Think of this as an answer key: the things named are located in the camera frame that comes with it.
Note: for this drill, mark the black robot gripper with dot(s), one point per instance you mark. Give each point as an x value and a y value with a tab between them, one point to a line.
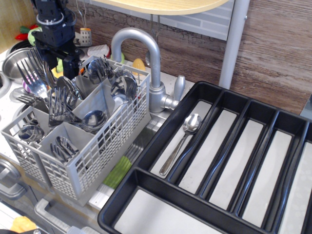
56	40

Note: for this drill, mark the small steel spoon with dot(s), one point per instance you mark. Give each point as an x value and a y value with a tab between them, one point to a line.
72	86

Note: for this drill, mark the steel spoon front middle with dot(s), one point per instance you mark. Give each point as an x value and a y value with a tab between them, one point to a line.
93	121

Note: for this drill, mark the large steel spoon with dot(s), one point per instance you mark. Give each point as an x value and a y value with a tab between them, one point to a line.
124	89

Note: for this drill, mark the steel spoon left front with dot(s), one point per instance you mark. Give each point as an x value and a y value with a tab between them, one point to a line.
31	133

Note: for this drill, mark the grey plastic cutlery basket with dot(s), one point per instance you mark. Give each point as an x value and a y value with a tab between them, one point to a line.
77	179

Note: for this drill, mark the steel spoon in tray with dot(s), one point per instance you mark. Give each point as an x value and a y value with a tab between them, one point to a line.
190	126

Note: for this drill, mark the black cutlery tray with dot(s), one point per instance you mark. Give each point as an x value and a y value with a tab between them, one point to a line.
248	170

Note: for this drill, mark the large steel fork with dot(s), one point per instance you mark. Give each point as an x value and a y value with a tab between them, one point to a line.
32	79

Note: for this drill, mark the small toy grater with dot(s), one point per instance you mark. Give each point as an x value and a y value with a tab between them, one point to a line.
85	37

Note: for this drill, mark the green toy cabbage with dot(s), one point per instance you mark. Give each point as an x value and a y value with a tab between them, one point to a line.
30	37

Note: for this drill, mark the steel pot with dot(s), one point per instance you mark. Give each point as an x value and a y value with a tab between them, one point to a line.
9	66

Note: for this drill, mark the silver toy faucet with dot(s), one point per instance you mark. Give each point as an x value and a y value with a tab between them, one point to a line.
158	99

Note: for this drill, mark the green sponge cloth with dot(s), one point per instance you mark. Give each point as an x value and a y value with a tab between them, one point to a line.
117	174

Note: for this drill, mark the silver faucet handle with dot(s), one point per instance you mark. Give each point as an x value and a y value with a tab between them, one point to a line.
179	87

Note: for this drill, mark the grey shelf post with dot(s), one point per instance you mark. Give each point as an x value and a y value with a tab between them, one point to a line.
239	17

